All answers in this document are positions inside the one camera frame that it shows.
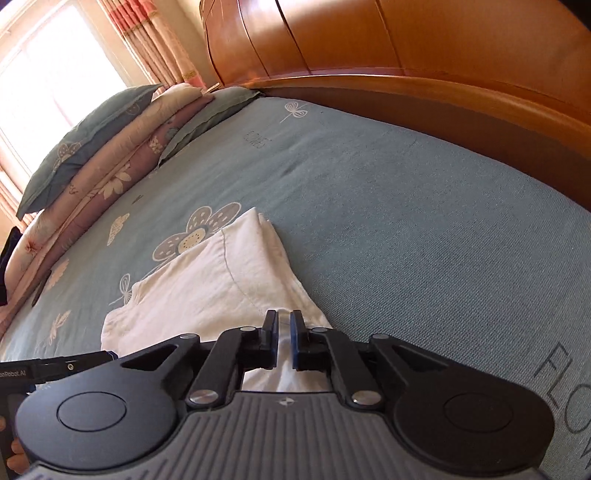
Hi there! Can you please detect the blue floral bed sheet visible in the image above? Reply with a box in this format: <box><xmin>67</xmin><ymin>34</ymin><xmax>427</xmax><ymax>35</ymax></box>
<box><xmin>0</xmin><ymin>96</ymin><xmax>591</xmax><ymax>480</ymax></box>

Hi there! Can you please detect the white printed long-sleeve shirt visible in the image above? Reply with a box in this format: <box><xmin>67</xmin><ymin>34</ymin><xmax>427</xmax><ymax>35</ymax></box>
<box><xmin>100</xmin><ymin>208</ymin><xmax>334</xmax><ymax>394</ymax></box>

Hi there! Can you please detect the black cloth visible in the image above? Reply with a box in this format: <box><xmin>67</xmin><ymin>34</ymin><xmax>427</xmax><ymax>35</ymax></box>
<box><xmin>0</xmin><ymin>226</ymin><xmax>22</xmax><ymax>306</ymax></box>

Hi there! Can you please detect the orange patterned curtain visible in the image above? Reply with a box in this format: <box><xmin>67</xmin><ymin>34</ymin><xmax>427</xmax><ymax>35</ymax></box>
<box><xmin>0</xmin><ymin>164</ymin><xmax>35</xmax><ymax>220</ymax></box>
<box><xmin>99</xmin><ymin>0</ymin><xmax>207</xmax><ymax>89</ymax></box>

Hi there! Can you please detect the grey-blue floral pillow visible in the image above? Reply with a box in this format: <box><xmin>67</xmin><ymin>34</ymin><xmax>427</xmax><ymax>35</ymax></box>
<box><xmin>16</xmin><ymin>83</ymin><xmax>164</xmax><ymax>221</ymax></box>

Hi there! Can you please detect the person's left hand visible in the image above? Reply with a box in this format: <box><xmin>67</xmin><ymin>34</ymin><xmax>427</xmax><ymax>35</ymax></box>
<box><xmin>0</xmin><ymin>415</ymin><xmax>29</xmax><ymax>476</ymax></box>

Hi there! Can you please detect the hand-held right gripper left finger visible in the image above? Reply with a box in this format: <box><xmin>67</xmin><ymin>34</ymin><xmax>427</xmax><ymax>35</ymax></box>
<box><xmin>121</xmin><ymin>310</ymin><xmax>280</xmax><ymax>409</ymax></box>

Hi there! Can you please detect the wooden headboard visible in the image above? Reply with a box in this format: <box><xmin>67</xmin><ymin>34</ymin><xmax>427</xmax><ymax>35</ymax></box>
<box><xmin>198</xmin><ymin>0</ymin><xmax>591</xmax><ymax>209</ymax></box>

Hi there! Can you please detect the pink floral folded quilt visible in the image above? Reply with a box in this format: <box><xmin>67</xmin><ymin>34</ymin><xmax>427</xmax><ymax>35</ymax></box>
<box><xmin>0</xmin><ymin>83</ymin><xmax>216</xmax><ymax>334</ymax></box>

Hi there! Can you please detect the flat grey-blue pillow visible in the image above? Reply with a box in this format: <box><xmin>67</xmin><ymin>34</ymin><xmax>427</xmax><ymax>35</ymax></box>
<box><xmin>157</xmin><ymin>87</ymin><xmax>262</xmax><ymax>168</ymax></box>

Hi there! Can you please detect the window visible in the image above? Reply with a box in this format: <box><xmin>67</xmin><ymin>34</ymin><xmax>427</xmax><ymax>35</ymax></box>
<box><xmin>0</xmin><ymin>0</ymin><xmax>136</xmax><ymax>186</ymax></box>

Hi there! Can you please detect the black smartphone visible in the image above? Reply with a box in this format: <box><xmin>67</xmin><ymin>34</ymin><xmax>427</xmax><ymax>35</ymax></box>
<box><xmin>31</xmin><ymin>272</ymin><xmax>54</xmax><ymax>306</ymax></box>

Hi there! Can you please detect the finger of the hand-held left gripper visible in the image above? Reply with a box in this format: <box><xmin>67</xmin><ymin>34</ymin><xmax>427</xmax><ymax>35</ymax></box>
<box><xmin>34</xmin><ymin>350</ymin><xmax>117</xmax><ymax>385</ymax></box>

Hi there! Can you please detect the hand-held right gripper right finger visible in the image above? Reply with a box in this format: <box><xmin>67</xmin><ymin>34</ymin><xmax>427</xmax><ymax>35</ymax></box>
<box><xmin>290</xmin><ymin>310</ymin><xmax>450</xmax><ymax>409</ymax></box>

